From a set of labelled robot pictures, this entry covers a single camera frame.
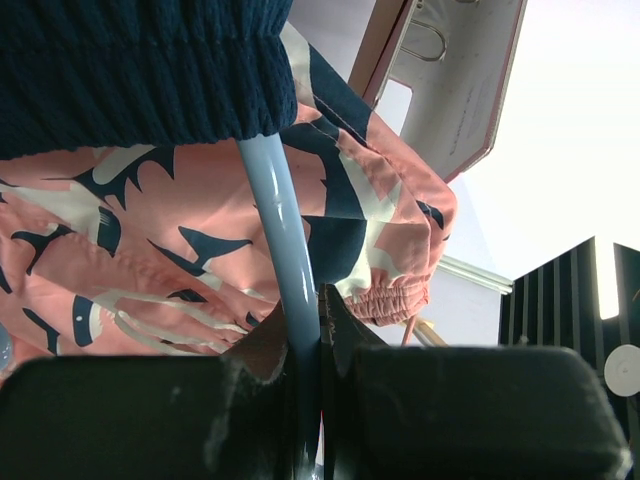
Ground navy blue shorts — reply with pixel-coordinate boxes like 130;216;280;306
1;1;297;160

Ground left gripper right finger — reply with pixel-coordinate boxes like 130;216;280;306
319;285;633;479

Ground light blue plastic hanger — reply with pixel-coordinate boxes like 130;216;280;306
237;134;321;479

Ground pink shark print shorts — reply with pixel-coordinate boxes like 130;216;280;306
1;26;457;370

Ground pink ring binder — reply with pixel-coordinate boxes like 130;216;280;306
349;0;527;181

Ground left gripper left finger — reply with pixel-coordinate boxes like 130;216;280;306
1;309;295;479

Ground pink wire hanger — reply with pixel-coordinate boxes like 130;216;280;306
401;315;448;347

